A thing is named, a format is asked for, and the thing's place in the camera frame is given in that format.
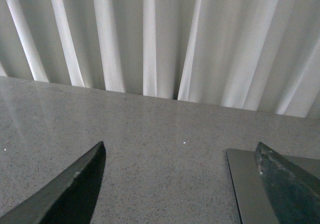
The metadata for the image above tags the white pleated curtain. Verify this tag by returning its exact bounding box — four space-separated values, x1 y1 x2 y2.
0 0 320 119

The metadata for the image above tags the grey silver laptop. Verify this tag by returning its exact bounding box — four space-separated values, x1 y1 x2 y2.
226 148 320 224

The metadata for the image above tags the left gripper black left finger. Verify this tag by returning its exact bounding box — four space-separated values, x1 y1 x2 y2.
0 141 106 224

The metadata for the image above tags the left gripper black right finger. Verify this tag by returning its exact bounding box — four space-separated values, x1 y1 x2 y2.
254 142 320 224

